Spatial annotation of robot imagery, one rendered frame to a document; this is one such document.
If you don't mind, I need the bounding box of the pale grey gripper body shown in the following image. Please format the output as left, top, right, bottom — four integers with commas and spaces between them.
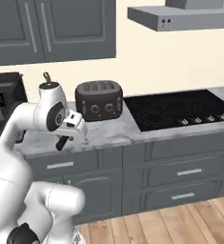
56, 121, 89, 142

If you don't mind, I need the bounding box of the grey drawer front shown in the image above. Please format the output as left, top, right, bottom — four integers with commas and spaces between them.
138, 178, 224, 212
141, 154, 224, 189
25, 148, 100, 180

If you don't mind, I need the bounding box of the dark brown four-slot toaster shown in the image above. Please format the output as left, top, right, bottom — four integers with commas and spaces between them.
74, 79, 124, 123

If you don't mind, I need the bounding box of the golden brown looped object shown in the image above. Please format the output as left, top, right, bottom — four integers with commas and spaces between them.
42, 71, 54, 85

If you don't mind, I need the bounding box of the grey base cupboard door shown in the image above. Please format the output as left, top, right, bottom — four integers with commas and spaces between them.
63, 170, 124, 225

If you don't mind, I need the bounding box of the black coffee machine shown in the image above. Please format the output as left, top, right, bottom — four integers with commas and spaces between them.
0, 71, 29, 145

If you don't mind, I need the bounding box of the black glass hob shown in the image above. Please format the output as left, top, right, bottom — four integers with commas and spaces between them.
123, 89, 224, 133

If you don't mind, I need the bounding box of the grey range hood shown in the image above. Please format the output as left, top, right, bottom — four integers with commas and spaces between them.
127, 0, 224, 33

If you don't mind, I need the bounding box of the silver drawer handle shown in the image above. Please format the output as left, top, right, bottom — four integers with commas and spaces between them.
175, 168, 203, 177
46, 161, 75, 171
171, 192, 195, 201

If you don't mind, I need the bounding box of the grey wall cupboard door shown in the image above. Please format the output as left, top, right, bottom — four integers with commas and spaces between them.
33, 0, 117, 62
0, 0, 46, 67

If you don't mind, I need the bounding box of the silver wall cupboard handle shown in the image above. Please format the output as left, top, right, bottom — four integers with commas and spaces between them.
40, 2, 52, 53
24, 2, 38, 53

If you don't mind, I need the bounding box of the grey handleless panel front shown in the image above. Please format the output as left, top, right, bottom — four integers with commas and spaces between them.
144, 131, 224, 162

